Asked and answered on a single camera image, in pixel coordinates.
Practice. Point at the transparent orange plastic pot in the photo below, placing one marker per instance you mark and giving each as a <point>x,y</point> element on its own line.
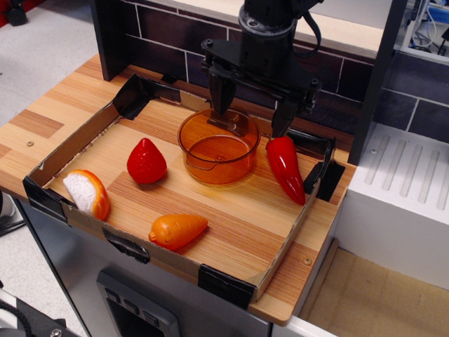
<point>219,149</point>

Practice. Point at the orange toy carrot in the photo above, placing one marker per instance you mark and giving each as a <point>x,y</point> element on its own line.
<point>174,231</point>

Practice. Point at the red toy strawberry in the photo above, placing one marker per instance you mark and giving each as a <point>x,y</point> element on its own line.
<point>146,164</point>

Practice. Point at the dark grey post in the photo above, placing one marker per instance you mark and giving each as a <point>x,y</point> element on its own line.
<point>384,54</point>
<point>110,35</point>

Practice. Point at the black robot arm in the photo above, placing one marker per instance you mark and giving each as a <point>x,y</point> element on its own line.
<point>274,18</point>

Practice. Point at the white orange toy sushi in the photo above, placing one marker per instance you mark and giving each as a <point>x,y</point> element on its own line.
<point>88,193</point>

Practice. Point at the cardboard fence with black tape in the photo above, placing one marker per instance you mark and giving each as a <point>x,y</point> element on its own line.
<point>253,225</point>

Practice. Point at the red toy chili pepper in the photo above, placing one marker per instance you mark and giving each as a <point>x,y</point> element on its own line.
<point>282,157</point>

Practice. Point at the dark grey left post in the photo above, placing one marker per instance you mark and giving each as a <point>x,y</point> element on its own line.
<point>110,35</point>

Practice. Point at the dark grey right post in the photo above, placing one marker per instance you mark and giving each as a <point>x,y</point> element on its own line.
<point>384,54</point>

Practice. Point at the white toy sink drainboard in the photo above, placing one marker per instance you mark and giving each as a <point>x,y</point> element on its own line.
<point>395,212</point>

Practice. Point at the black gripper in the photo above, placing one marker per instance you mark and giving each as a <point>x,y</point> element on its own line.
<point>264,64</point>

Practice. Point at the grey toy oven front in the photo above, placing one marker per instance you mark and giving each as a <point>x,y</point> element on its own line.
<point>134,314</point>

